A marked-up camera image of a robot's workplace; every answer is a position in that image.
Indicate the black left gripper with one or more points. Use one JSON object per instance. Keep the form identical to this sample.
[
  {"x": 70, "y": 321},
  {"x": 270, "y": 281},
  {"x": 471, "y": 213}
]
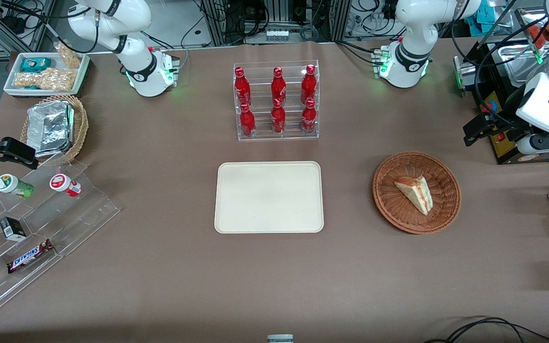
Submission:
[{"x": 499, "y": 122}]

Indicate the triangular sandwich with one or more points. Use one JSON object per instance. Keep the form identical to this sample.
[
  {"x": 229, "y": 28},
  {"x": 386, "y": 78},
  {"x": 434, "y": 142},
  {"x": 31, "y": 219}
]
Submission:
[{"x": 415, "y": 193}]

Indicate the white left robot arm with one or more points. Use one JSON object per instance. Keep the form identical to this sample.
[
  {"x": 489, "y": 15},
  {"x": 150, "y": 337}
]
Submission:
[{"x": 410, "y": 28}]

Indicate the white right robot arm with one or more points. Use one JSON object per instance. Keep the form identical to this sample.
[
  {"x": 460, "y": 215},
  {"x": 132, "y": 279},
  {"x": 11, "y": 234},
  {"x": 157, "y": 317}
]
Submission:
[{"x": 136, "y": 52}]

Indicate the light oval wicker basket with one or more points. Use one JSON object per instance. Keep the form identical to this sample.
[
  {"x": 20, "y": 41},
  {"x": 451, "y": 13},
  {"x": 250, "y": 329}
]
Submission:
[{"x": 80, "y": 128}]

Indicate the white plastic snack tray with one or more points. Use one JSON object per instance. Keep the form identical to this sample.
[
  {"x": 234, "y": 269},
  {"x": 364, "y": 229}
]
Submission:
[{"x": 81, "y": 76}]

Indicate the round brown wicker basket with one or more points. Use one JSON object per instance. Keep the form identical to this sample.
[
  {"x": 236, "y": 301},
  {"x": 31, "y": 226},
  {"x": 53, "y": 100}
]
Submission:
[{"x": 391, "y": 200}]

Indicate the cream rectangular tray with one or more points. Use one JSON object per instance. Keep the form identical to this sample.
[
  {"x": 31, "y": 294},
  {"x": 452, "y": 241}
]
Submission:
[{"x": 269, "y": 197}]

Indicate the green lidded cup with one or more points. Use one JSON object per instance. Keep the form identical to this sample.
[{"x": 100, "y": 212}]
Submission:
[{"x": 10, "y": 184}]

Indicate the black food warmer appliance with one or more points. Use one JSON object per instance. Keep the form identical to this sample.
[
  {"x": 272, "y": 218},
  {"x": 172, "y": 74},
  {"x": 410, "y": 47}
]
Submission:
[{"x": 505, "y": 147}]

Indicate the foil wrapped food pack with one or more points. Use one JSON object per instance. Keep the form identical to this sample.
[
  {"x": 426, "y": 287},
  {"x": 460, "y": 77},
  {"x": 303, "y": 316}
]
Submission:
[{"x": 49, "y": 126}]

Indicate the red lidded cup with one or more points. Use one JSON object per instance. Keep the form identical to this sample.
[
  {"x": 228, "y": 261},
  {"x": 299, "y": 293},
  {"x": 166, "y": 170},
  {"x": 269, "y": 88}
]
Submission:
[{"x": 62, "y": 183}]

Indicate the large clear nut bag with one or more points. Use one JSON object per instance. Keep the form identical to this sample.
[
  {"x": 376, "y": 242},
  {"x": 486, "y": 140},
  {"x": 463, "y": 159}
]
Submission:
[{"x": 45, "y": 80}]

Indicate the small black box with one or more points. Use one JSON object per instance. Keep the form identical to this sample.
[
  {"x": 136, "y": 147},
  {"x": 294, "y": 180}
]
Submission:
[{"x": 12, "y": 228}]

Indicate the teal snack packet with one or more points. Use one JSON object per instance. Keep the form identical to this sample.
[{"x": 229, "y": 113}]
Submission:
[{"x": 35, "y": 64}]

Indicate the steel warmer pan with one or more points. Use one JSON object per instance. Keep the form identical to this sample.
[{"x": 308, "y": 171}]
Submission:
[{"x": 517, "y": 59}]

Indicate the clear acrylic stepped display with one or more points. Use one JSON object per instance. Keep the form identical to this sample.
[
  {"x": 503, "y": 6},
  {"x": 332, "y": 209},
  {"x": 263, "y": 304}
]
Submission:
[{"x": 79, "y": 214}]

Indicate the small clear nut bag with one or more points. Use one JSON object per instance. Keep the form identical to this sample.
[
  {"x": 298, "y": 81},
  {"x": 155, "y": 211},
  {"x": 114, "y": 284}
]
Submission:
[{"x": 69, "y": 56}]

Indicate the Snickers chocolate bar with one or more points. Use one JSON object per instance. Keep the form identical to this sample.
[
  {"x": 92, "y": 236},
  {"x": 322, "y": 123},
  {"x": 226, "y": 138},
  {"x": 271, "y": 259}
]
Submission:
[{"x": 29, "y": 256}]

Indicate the teal bag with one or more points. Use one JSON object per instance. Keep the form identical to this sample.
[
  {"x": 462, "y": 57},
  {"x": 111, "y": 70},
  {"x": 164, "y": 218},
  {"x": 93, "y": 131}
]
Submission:
[{"x": 484, "y": 19}]

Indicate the red cola bottle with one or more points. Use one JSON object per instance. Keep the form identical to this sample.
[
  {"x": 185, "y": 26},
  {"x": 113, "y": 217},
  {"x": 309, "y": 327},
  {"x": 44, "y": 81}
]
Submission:
[
  {"x": 247, "y": 121},
  {"x": 242, "y": 88},
  {"x": 309, "y": 118},
  {"x": 308, "y": 85},
  {"x": 278, "y": 119},
  {"x": 278, "y": 86}
]

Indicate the clear acrylic bottle rack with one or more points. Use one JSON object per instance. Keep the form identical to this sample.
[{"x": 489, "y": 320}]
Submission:
[{"x": 260, "y": 95}]

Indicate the white power strip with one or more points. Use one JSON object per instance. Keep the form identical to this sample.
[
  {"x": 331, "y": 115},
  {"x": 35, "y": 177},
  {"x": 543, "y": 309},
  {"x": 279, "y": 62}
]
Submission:
[{"x": 277, "y": 33}]

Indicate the grey device edge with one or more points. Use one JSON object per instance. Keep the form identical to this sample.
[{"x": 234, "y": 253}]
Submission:
[{"x": 280, "y": 338}]

